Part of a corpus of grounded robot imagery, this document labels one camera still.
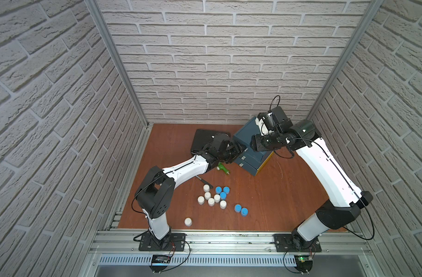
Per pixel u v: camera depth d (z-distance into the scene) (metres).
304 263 0.70
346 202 0.40
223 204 0.82
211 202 0.83
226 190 0.87
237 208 0.81
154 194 0.46
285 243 0.74
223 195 0.85
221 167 0.96
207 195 0.85
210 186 0.89
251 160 0.86
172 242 0.73
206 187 0.87
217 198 0.84
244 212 0.80
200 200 0.84
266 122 0.54
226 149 0.74
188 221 0.77
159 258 0.69
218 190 0.86
